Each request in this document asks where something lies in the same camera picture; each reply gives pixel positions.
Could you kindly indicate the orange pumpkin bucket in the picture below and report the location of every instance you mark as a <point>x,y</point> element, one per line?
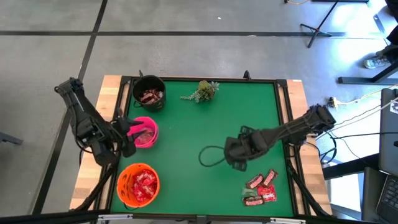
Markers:
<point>124,193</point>

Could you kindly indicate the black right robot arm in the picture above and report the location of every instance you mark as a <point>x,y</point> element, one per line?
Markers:
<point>289,129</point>

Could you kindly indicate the black slanted desk bar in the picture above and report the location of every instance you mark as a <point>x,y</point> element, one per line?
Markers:
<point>381,26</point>

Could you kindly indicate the black table frame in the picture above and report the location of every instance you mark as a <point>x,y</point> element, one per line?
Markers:
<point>186,78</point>

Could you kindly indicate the dark furniture leg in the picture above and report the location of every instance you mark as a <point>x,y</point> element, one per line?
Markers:
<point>11,139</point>

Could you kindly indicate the pink pumpkin bucket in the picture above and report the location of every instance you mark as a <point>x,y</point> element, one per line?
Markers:
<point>149,143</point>

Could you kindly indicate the black pumpkin bucket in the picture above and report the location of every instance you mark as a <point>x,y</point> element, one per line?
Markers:
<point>149,81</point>

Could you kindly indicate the small potted green plant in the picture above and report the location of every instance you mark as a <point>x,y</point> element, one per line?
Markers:
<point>205,90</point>

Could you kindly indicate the black desk foot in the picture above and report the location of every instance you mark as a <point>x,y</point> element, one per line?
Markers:
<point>367,80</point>

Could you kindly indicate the clear green candy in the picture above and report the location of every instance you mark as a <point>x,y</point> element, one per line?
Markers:
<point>146,137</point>

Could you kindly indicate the white power strip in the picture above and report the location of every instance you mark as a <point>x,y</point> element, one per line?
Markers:
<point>332,101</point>

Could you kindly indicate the pale green candy wrapper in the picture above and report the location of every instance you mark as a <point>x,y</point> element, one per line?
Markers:
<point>248,193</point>

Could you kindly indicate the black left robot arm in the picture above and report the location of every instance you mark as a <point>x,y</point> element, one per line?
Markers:
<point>82,118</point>

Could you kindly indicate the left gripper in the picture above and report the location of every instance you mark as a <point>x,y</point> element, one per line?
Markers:
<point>124,133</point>

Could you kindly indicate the green table mat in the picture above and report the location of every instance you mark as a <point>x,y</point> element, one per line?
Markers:
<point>186,124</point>

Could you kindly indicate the black laptop keyboard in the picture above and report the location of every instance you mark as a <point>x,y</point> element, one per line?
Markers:
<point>388,196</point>

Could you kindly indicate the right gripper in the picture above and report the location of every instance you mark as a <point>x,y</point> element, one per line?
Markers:
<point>236,149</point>

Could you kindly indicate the person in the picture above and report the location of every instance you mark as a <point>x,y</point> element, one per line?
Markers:
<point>382,54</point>

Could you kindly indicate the dark grey case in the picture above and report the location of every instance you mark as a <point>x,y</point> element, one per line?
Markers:
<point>370,193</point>

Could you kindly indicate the black tripod stand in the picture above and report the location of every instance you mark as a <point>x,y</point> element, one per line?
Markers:
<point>315,30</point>

